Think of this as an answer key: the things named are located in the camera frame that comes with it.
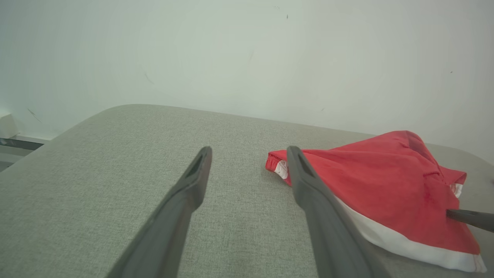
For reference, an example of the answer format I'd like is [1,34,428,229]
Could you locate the white plastic block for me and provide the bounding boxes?
[0,112,18,139]

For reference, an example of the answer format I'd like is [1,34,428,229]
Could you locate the white and black baseboard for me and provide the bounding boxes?
[0,133,51,164]

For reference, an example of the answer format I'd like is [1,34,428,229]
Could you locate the red shorts with white stripe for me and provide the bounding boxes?
[266,131,487,273]

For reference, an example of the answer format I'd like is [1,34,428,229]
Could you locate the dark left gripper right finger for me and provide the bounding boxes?
[286,146,390,278]

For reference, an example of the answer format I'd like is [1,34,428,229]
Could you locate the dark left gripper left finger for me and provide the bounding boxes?
[106,146,213,278]

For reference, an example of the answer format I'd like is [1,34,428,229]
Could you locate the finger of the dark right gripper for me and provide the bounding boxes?
[447,208,494,233]

